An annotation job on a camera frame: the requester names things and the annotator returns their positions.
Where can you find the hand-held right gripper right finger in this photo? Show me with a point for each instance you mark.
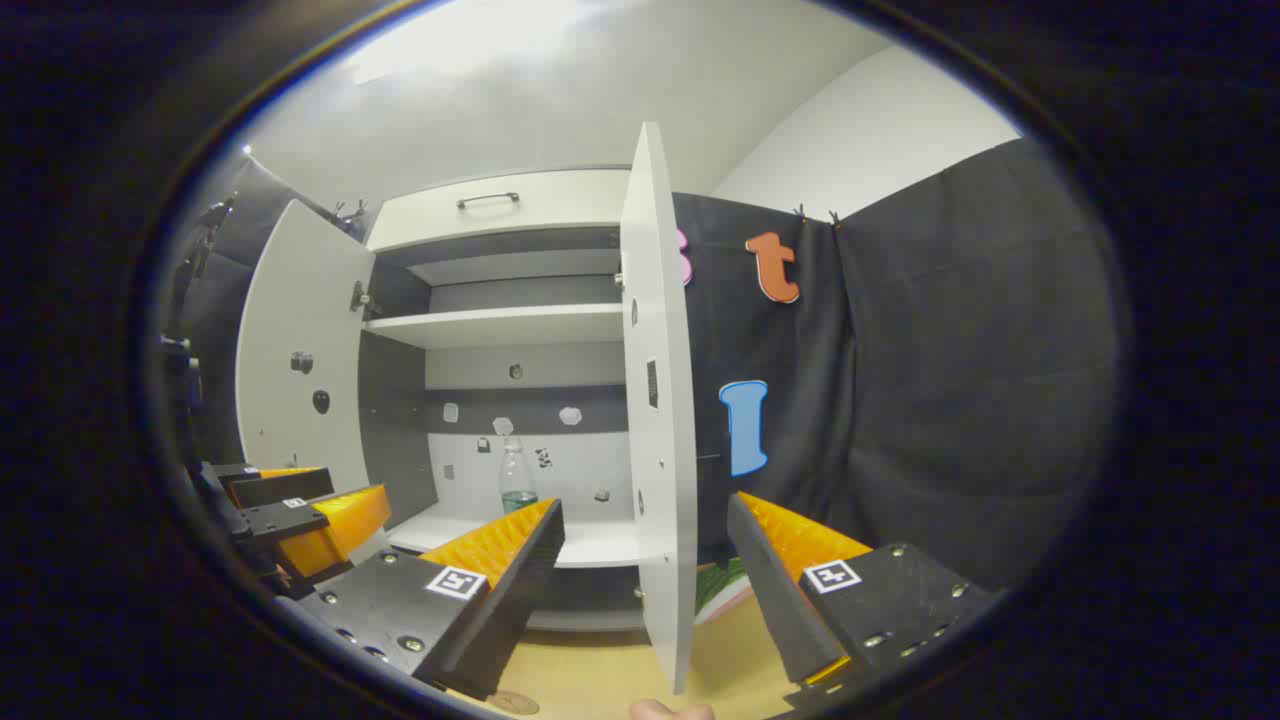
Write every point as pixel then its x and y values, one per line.
pixel 780 600

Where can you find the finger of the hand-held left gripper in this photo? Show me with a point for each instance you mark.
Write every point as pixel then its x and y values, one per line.
pixel 285 490
pixel 340 525

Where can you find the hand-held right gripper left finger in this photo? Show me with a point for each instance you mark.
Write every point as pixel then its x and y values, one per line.
pixel 520 600

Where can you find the round woven coaster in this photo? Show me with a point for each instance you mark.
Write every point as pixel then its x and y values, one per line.
pixel 512 704

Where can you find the clear plastic bottle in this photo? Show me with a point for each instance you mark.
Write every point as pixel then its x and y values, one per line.
pixel 515 480

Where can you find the white cabinet door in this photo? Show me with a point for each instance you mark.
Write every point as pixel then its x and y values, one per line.
pixel 655 300
pixel 290 290

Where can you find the white cabinet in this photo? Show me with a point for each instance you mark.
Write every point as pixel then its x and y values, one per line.
pixel 500 325

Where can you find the white cabinet drawer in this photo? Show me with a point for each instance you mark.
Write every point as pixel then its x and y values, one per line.
pixel 560 205

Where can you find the watermelon slice toy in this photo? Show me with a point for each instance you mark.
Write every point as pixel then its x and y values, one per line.
pixel 722 595

